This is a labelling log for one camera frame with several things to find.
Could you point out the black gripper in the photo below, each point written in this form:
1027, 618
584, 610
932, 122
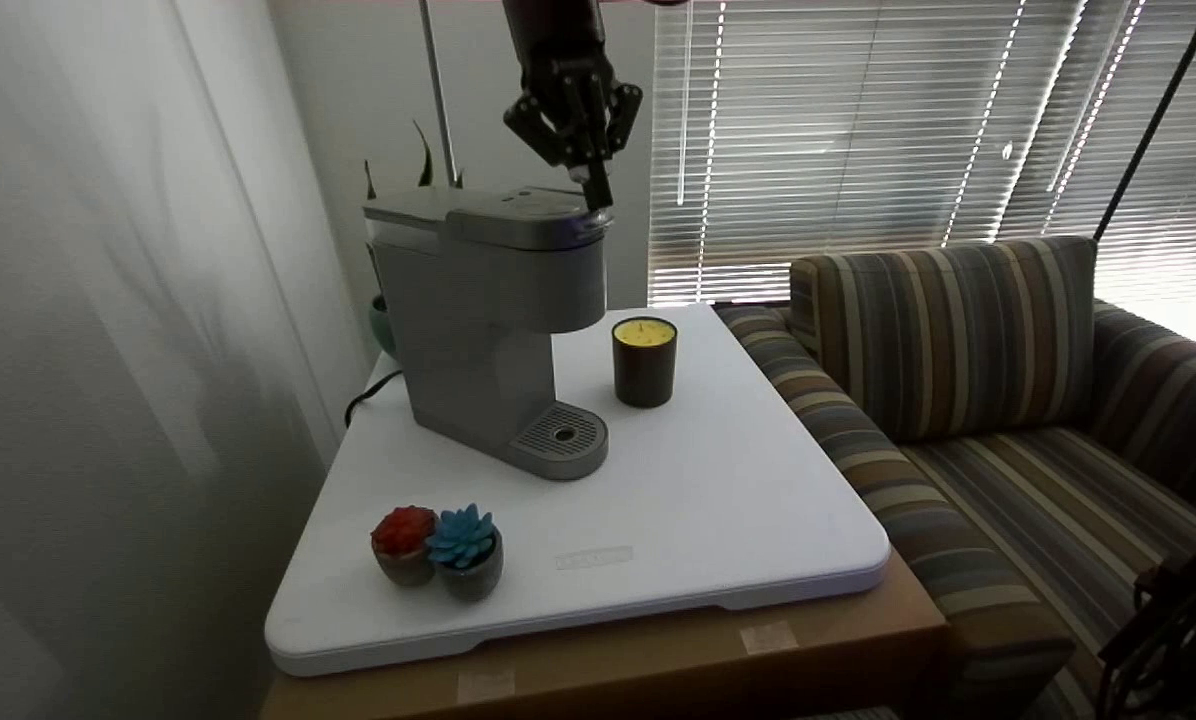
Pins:
559, 64

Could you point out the grey single-serve coffeemaker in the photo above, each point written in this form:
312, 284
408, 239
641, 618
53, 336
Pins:
471, 333

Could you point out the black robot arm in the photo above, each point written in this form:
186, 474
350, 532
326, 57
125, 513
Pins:
554, 14

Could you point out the thin vertical metal pole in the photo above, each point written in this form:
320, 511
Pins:
434, 80

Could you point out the yellow candle in dark glass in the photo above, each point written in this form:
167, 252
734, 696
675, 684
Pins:
644, 364

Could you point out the white window blinds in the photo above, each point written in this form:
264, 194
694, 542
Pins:
862, 135

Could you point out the white plastic table board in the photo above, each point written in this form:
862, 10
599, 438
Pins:
702, 505

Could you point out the blue succulent in small pot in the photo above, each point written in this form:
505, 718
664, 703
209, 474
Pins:
467, 544

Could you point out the striped fabric sofa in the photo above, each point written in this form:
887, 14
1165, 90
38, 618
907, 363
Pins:
958, 346

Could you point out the red succulent in small pot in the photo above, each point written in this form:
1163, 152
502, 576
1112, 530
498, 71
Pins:
401, 532

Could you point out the black slanted stand pole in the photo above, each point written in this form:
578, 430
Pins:
1149, 126

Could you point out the black tripod stand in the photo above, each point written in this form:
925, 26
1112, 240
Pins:
1179, 627

